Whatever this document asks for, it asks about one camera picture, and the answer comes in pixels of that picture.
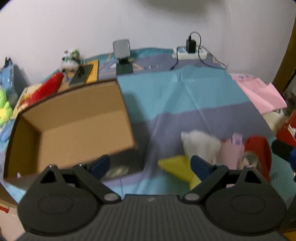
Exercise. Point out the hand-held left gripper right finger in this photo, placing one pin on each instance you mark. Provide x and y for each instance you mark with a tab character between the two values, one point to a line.
200	165

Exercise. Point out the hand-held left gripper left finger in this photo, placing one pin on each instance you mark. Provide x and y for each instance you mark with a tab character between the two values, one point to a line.
100	165

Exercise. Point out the white fluffy cloth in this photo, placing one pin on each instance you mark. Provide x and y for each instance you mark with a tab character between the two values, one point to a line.
201	143

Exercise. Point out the yellow soft cloth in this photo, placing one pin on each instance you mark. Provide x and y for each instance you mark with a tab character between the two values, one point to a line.
175	164

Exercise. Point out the brown cardboard box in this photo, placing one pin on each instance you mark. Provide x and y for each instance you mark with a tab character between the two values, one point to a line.
69	129

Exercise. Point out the red soft hat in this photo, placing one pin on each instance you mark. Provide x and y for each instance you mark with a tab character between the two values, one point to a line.
259	146

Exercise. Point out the blue purple striped tablecloth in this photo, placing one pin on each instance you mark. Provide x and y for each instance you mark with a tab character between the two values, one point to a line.
185	92

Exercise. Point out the dark round object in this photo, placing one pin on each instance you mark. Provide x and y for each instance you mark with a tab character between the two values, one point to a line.
284	150

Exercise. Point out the cream patterned object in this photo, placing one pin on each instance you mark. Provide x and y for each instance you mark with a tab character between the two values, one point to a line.
275	120

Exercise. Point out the yellow and black flat box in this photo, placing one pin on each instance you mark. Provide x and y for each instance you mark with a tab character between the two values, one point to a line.
89	73

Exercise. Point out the long red plush pillow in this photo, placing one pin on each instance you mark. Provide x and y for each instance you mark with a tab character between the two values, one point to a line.
48	85

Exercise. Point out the red box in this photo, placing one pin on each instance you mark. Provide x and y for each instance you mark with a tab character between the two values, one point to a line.
288	129

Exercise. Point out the pink paper sheet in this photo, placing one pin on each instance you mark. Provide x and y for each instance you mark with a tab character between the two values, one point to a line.
261	92

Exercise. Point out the white and red carton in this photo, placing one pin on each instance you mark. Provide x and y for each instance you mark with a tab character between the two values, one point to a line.
8	215

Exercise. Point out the green plush toy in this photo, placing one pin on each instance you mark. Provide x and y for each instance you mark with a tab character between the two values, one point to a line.
4	109

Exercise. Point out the white power strip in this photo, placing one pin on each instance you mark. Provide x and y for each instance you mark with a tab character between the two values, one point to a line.
181	54

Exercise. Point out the grey device on black stand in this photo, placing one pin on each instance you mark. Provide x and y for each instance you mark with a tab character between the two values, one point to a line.
121	48

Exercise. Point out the black charger plug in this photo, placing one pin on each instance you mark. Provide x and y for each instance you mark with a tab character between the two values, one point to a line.
191	45

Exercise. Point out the blue printed bag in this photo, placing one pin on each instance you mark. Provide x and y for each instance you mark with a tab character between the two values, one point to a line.
7	78

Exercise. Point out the wooden door frame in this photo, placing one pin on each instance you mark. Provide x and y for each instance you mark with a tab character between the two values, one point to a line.
285	62

